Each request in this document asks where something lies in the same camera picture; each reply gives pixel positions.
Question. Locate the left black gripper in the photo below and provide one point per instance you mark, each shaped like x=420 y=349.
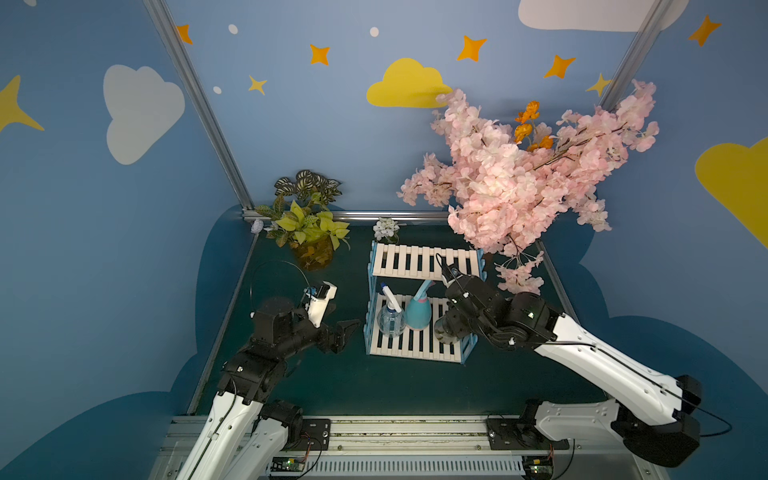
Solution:
x=330 y=338

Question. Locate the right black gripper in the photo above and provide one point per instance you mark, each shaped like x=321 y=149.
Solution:
x=459 y=294

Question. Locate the clear blue-capped spray bottle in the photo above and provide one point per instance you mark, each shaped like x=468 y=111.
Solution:
x=391 y=316

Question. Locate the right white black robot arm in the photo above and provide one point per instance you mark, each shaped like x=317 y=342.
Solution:
x=648 y=412

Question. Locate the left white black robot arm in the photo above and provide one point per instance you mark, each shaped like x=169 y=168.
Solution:
x=244 y=430

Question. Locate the blue white slatted shelf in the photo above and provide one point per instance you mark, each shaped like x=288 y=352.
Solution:
x=404 y=268

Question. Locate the pink cherry blossom tree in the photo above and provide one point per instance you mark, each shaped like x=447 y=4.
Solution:
x=501 y=198

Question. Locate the small white flower pot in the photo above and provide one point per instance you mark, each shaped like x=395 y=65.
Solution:
x=386 y=231

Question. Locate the green leafy potted plant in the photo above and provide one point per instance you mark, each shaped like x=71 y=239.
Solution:
x=300 y=218

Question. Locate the left circuit board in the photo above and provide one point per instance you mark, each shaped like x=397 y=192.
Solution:
x=287 y=465

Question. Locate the circuit board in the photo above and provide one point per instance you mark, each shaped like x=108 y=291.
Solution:
x=287 y=465
x=537 y=468

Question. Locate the right circuit board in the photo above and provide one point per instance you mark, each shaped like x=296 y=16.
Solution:
x=537 y=468

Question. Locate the orange artificial flowers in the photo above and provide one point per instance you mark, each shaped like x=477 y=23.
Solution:
x=534 y=135

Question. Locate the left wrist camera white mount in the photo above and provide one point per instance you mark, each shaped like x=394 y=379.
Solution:
x=319 y=298

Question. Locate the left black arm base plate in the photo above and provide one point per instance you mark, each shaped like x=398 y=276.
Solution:
x=312 y=434

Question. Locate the aluminium front rail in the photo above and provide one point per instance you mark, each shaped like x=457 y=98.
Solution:
x=450 y=447

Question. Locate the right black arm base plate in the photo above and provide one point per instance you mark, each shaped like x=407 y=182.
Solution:
x=510 y=434

